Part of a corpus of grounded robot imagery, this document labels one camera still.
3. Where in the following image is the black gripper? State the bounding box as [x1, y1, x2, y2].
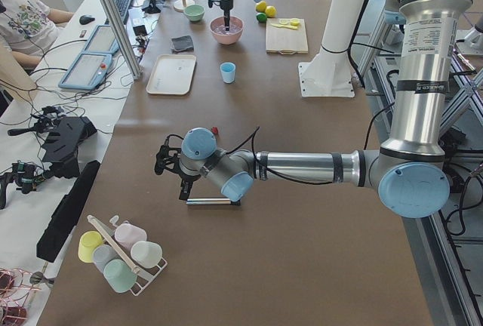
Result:
[208, 0, 234, 32]
[154, 134, 200, 201]

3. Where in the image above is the clear ice cube pile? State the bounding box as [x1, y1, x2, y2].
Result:
[211, 17, 242, 35]

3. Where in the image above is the light blue plastic cup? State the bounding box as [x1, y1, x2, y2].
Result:
[220, 62, 236, 84]

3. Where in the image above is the pink plastic cup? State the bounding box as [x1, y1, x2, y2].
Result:
[114, 223, 147, 251]

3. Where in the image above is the pale green plastic cup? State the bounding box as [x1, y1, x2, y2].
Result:
[131, 241, 163, 269]

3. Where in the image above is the grey plastic cup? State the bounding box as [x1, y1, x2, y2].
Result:
[92, 244, 118, 273]

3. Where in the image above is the yellow plastic cup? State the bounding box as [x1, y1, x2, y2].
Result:
[78, 230, 104, 263]

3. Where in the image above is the mint green plastic cup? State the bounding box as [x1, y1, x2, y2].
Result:
[103, 259, 137, 293]

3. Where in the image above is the steel muddler black tip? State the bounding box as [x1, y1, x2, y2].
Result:
[186, 198, 241, 206]

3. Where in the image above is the pink bowl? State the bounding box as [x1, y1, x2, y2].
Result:
[209, 17, 244, 45]

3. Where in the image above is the green ceramic bowl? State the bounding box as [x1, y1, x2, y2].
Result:
[183, 5, 205, 23]

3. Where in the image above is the far yellow lemon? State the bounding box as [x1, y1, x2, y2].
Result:
[255, 1, 267, 13]

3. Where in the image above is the yellow lemon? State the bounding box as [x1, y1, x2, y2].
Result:
[255, 1, 267, 13]
[264, 5, 277, 18]

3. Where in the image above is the green lime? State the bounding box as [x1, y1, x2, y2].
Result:
[256, 13, 267, 23]

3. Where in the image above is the near yellow lemon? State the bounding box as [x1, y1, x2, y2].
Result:
[264, 5, 277, 18]

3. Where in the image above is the grey folded cloth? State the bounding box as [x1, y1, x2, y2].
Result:
[171, 35, 194, 53]

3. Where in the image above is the yellow plastic knife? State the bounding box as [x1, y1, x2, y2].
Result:
[270, 23, 298, 30]

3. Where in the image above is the wooden cutting board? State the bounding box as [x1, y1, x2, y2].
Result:
[266, 18, 309, 54]

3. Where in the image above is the lower lemon half slice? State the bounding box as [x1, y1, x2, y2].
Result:
[290, 18, 300, 26]

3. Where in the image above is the cream rabbit serving tray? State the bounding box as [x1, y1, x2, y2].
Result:
[146, 54, 196, 96]

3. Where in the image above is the black keyboard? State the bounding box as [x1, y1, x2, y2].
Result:
[114, 0, 133, 24]

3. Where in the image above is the blue teach pendant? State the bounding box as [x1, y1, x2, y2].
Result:
[58, 52, 112, 91]
[83, 25, 119, 54]

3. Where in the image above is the black computer mouse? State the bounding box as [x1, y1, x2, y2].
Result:
[78, 14, 95, 26]

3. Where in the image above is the seated person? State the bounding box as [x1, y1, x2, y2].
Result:
[1, 0, 74, 70]

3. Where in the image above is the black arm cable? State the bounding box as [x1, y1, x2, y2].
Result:
[226, 125, 340, 186]

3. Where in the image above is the white wire cup rack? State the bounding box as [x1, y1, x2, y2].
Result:
[87, 215, 168, 297]

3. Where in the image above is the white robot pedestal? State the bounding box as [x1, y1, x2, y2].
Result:
[299, 0, 365, 97]

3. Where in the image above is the aluminium frame post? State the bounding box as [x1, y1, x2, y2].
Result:
[100, 0, 142, 80]

